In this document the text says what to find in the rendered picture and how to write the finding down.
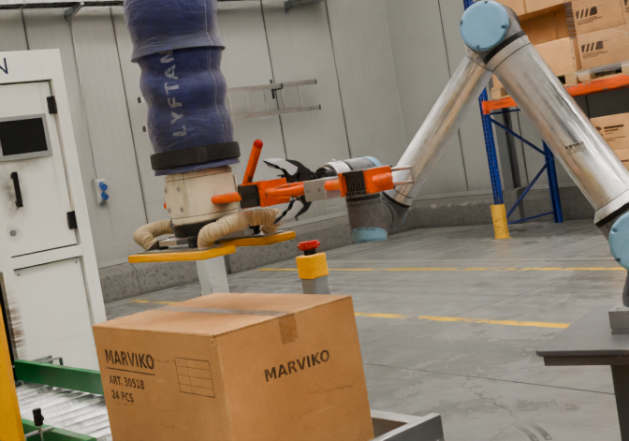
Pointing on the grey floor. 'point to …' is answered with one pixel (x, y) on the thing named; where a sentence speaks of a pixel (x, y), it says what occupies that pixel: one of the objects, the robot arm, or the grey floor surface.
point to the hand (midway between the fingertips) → (270, 192)
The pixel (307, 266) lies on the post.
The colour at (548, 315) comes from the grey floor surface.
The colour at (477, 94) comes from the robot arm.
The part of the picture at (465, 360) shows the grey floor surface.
